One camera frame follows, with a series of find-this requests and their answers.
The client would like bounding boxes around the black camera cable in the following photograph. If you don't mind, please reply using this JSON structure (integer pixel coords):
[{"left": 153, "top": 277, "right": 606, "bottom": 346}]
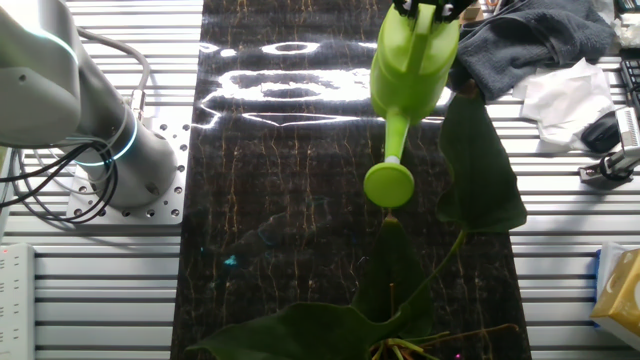
[{"left": 598, "top": 152, "right": 636, "bottom": 182}]

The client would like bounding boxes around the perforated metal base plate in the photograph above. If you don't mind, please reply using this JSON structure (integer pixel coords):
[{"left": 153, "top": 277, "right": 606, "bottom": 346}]
[{"left": 66, "top": 118, "right": 191, "bottom": 227}]

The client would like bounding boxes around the lime green watering can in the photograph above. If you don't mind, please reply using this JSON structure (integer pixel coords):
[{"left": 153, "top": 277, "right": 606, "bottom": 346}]
[{"left": 363, "top": 2, "right": 461, "bottom": 209}]

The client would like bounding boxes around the crumpled white paper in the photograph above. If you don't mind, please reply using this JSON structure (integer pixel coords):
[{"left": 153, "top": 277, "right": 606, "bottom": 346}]
[{"left": 612, "top": 17, "right": 640, "bottom": 50}]

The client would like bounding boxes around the metal camera bracket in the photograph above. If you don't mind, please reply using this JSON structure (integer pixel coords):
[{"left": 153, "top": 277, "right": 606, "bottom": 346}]
[{"left": 578, "top": 162, "right": 621, "bottom": 185}]

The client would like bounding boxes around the grey towel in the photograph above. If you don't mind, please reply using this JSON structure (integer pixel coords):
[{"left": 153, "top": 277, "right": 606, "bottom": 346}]
[{"left": 449, "top": 0, "right": 617, "bottom": 103}]

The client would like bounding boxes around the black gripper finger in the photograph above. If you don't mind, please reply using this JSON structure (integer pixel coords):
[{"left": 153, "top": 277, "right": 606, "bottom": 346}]
[
  {"left": 392, "top": 0, "right": 419, "bottom": 18},
  {"left": 433, "top": 0, "right": 477, "bottom": 24}
]

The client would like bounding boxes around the black cable bundle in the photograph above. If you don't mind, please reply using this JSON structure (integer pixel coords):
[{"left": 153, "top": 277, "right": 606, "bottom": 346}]
[{"left": 0, "top": 140, "right": 120, "bottom": 225}]

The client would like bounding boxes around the white tissue paper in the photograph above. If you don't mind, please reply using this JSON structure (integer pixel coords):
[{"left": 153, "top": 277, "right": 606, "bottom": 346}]
[{"left": 512, "top": 57, "right": 616, "bottom": 154}]

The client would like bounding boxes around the white power strip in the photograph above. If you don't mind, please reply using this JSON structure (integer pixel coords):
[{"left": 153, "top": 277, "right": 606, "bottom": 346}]
[{"left": 0, "top": 243, "right": 36, "bottom": 360}]

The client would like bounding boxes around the black keyboard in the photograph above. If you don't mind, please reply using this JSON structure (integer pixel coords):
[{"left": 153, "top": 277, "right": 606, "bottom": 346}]
[{"left": 619, "top": 57, "right": 640, "bottom": 117}]

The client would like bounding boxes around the black and silver tool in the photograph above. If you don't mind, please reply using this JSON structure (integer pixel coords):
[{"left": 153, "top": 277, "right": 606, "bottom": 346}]
[{"left": 602, "top": 106, "right": 640, "bottom": 174}]

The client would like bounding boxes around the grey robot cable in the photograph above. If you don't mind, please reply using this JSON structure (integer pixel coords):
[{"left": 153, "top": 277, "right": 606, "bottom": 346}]
[{"left": 77, "top": 27, "right": 152, "bottom": 124}]

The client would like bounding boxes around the green leafy plant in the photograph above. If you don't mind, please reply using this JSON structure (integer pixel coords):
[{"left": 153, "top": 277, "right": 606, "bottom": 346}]
[{"left": 185, "top": 82, "right": 529, "bottom": 360}]

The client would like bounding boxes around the white blue tissue pack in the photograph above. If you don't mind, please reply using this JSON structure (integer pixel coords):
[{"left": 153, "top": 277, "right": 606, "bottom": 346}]
[{"left": 594, "top": 241, "right": 629, "bottom": 301}]

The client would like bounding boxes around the dark marble-pattern board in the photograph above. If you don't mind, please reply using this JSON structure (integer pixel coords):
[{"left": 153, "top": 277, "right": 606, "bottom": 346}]
[{"left": 169, "top": 0, "right": 534, "bottom": 360}]

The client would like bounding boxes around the black computer mouse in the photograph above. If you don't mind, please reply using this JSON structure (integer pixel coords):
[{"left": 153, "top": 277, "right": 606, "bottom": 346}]
[{"left": 580, "top": 110, "right": 622, "bottom": 155}]

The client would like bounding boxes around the yellow sponge box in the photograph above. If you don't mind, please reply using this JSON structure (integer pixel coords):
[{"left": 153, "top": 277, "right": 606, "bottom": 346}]
[{"left": 589, "top": 248, "right": 640, "bottom": 337}]

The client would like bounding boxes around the wooden block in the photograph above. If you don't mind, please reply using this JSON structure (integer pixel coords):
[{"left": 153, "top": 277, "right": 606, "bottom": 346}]
[{"left": 459, "top": 3, "right": 485, "bottom": 25}]

